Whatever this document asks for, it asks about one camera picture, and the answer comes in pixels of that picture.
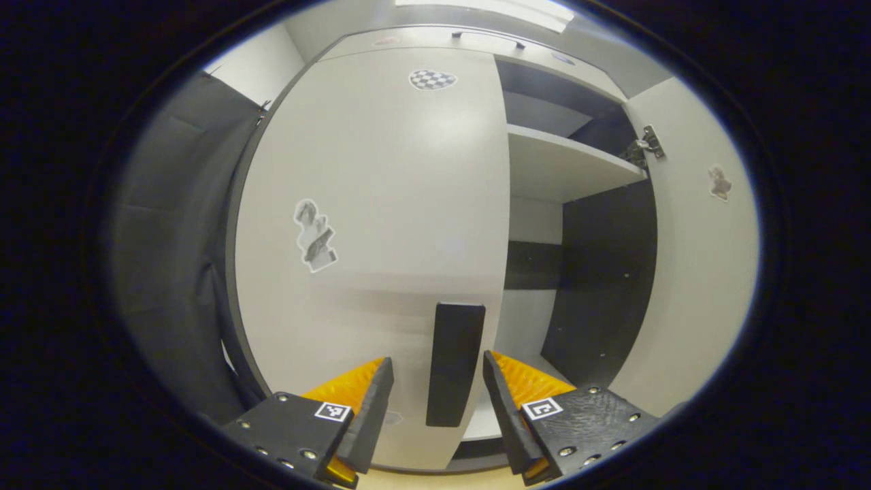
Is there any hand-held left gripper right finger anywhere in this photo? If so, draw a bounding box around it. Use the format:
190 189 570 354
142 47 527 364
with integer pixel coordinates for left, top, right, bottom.
482 350 661 486

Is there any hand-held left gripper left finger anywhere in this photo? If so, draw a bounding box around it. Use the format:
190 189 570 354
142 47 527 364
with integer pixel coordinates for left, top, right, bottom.
221 357 395 489

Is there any black door handle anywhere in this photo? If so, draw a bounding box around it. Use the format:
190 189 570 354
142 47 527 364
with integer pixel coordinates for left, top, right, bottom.
426 302 487 428

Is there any white double-door shoe cabinet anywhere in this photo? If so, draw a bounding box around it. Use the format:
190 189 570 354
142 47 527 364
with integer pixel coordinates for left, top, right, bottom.
225 26 759 474

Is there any white cabinet door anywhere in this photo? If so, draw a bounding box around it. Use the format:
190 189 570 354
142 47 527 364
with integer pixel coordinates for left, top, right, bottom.
609 76 759 417
235 46 511 470

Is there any metal door hinge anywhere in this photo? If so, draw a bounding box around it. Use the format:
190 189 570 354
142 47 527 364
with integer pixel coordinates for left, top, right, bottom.
619 125 665 167

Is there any white cabinet drawer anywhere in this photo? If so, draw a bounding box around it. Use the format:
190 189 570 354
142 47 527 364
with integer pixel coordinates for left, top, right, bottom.
320 26 627 103

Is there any black backdrop cloth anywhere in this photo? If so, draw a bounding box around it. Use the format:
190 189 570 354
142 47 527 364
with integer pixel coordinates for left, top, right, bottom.
109 71 273 426

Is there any ceiling light panel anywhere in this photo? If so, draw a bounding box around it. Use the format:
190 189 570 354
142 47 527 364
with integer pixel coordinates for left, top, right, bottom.
395 0 576 33

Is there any metal drawer handle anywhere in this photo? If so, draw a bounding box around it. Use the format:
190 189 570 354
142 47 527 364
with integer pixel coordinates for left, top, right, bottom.
452 30 526 50

